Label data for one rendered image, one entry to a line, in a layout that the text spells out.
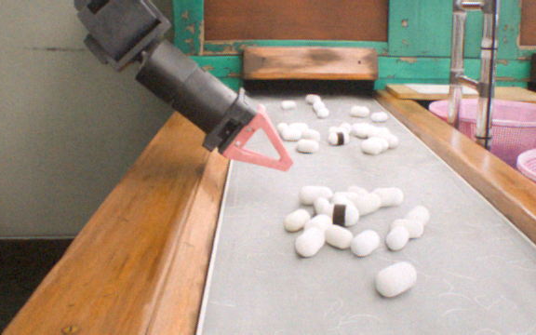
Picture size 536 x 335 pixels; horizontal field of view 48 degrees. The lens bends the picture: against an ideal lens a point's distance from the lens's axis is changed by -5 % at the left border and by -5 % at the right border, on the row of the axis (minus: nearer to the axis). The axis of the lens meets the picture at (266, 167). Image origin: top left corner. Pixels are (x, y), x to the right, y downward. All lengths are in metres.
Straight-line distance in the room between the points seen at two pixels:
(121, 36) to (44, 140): 1.66
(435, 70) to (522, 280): 1.00
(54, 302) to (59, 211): 1.97
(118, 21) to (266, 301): 0.36
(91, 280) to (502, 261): 0.34
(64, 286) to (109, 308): 0.05
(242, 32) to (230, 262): 0.96
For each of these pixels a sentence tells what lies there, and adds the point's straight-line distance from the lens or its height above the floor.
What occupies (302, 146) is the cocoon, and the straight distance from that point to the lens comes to 0.91.
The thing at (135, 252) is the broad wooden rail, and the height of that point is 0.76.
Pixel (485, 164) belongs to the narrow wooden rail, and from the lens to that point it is 0.80.
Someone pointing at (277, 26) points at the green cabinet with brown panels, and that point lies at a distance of 1.44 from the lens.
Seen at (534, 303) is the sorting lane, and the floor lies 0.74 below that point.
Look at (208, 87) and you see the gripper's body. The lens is 0.69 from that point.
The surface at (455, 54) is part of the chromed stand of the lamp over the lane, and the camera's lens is 1.07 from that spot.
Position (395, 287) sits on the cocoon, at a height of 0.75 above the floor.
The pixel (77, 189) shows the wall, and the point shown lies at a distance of 2.35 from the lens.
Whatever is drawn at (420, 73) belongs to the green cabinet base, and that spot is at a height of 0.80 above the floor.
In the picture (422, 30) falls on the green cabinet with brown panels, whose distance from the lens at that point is 1.48.
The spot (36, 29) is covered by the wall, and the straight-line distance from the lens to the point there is 2.29.
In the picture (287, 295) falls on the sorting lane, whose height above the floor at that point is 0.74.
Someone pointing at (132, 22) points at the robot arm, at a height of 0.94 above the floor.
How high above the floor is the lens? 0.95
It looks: 15 degrees down
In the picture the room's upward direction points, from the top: straight up
